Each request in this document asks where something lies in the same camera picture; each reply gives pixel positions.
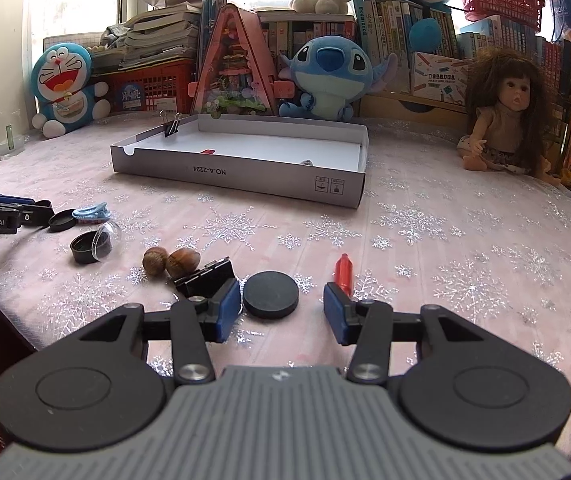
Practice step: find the pink snowflake tablecloth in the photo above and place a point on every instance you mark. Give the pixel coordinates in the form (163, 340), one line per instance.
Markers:
(415, 240)

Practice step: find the red plastic crate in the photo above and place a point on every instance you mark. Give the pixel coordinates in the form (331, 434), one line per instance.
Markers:
(165, 85)

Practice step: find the row of white spine books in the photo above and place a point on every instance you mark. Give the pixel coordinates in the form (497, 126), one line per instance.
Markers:
(390, 25)

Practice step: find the grey cardboard box tray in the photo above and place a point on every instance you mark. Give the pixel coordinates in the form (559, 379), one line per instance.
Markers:
(245, 180)

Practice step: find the small green glass vial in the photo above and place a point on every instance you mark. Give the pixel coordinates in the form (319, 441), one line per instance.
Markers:
(10, 137)

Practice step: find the row of dark books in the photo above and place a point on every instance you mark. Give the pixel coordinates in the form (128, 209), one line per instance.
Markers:
(295, 35)

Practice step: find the colourful printed cardboard box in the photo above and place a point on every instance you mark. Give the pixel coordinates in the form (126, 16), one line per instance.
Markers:
(440, 75)

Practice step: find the brown nut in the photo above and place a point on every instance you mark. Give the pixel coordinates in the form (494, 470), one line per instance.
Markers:
(183, 262)
(155, 261)

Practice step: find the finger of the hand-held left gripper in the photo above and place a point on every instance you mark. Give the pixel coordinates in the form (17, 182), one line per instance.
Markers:
(15, 199)
(35, 214)

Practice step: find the blue cat plush toy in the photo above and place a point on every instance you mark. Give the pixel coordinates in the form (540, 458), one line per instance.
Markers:
(63, 85)

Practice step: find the small red bottle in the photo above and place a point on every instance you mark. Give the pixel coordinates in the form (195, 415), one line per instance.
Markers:
(344, 272)

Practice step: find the light blue hair clip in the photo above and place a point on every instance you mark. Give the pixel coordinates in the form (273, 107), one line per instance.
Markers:
(90, 212)

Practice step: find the clear plastic dome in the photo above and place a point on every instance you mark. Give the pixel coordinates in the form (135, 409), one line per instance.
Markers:
(110, 237)

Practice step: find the brown haired doll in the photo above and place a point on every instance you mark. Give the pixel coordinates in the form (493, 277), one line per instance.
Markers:
(510, 100)

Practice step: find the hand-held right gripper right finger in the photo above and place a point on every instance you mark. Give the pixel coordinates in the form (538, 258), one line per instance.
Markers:
(335, 315)

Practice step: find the shallow black lid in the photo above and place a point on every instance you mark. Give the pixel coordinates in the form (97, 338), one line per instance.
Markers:
(62, 221)

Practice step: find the black binder clip on tray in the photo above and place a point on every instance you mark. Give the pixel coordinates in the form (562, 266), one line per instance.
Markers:
(170, 127)

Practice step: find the row of blue spine books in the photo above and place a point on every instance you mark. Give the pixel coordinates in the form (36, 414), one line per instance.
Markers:
(505, 37)

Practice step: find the blue alien plush toy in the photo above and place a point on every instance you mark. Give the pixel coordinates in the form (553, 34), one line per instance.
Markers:
(330, 70)

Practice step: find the wooden drawer shelf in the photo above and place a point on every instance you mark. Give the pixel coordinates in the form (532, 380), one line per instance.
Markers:
(405, 105)

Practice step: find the black round cap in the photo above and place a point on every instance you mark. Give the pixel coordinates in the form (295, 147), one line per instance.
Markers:
(81, 251)

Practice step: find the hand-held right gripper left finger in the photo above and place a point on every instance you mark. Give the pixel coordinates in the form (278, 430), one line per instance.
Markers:
(228, 310)

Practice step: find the pink triangular dollhouse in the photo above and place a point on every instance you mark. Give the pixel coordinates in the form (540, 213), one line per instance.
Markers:
(233, 70)

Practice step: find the red plastic basket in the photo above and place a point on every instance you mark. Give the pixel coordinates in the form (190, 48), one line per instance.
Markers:
(503, 2)

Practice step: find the row of blue upright books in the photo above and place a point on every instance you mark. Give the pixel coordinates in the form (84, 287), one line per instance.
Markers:
(210, 25)

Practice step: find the grey cloth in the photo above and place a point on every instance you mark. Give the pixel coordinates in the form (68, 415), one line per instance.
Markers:
(113, 35)

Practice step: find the black disc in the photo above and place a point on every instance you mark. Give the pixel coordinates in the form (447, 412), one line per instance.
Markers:
(270, 294)

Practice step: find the stack of books and papers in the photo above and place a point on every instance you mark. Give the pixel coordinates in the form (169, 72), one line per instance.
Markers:
(165, 25)

